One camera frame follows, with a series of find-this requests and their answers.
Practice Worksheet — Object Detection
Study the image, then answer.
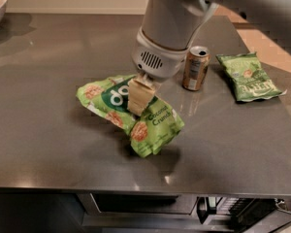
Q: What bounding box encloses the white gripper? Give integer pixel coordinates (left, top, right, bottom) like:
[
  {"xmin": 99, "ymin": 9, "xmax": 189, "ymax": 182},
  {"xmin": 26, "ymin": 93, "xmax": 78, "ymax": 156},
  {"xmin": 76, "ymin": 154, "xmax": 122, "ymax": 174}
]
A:
[{"xmin": 128, "ymin": 29, "xmax": 186, "ymax": 117}]

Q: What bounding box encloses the green rice chip bag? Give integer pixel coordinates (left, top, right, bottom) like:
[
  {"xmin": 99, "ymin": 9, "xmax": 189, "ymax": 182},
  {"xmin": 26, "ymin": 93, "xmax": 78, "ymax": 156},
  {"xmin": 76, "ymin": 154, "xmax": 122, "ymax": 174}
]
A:
[{"xmin": 76, "ymin": 75, "xmax": 184, "ymax": 157}]

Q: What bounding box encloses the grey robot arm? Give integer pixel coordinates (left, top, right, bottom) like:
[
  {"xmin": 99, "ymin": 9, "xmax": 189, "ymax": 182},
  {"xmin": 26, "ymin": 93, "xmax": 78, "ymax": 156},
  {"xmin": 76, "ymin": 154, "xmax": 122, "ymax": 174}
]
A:
[{"xmin": 128, "ymin": 0, "xmax": 291, "ymax": 116}]

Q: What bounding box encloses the small green snack bag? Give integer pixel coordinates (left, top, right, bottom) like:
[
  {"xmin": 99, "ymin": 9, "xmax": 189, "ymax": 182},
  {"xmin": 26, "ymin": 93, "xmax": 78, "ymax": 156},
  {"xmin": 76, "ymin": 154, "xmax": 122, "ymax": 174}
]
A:
[{"xmin": 216, "ymin": 52, "xmax": 286, "ymax": 102}]

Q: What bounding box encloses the brown soda can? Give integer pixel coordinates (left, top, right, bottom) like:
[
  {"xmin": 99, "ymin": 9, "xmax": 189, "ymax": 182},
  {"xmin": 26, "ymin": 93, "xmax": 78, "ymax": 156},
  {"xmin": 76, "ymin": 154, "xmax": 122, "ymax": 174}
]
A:
[{"xmin": 182, "ymin": 46, "xmax": 210, "ymax": 91}]

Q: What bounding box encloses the microwave under counter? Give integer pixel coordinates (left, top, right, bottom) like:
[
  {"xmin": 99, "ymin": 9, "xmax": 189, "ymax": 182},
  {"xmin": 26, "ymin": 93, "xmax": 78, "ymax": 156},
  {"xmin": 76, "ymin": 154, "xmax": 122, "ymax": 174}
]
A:
[{"xmin": 78, "ymin": 193, "xmax": 291, "ymax": 233}]

